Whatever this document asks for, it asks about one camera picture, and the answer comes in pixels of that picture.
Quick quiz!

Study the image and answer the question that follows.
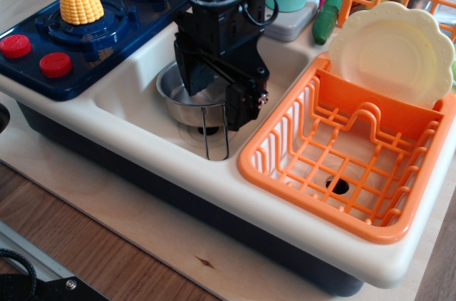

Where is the red stove knob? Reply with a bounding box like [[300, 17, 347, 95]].
[[1, 34, 32, 59], [39, 52, 73, 78]]

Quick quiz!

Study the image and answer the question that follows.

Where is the red stove knob front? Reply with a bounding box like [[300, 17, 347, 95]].
[[39, 52, 73, 78]]

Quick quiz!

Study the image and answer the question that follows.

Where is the black braided cable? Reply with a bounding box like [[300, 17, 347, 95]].
[[0, 248, 38, 301]]

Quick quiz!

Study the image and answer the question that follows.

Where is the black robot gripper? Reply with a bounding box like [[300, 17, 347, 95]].
[[174, 0, 269, 131]]

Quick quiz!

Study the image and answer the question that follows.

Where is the cream scalloped toy plate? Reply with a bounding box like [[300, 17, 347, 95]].
[[328, 1, 455, 108]]

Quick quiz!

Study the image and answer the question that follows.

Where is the black bracket with screw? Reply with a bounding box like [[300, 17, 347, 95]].
[[26, 277, 108, 301]]

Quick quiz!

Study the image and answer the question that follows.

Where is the stainless steel pan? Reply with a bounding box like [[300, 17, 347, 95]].
[[156, 62, 229, 160]]

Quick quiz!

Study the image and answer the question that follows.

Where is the orange plastic drying rack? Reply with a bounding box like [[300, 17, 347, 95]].
[[238, 54, 455, 244]]

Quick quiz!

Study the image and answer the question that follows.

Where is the grey toy faucet base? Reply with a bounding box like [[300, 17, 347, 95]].
[[264, 0, 320, 42]]

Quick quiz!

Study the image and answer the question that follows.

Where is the green toy cucumber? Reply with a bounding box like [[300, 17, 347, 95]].
[[312, 0, 343, 46]]

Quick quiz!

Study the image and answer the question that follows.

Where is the red stove knob rear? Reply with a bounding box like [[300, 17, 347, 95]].
[[1, 34, 32, 59]]

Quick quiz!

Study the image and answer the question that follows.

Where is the yellow toy corn cob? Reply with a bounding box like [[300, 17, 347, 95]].
[[60, 0, 105, 26]]

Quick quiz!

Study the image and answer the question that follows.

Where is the navy blue toy stove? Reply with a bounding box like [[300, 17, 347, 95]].
[[1, 0, 189, 101]]

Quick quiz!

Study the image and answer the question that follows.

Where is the cream toy sink unit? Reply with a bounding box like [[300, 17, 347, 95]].
[[1, 25, 455, 296]]

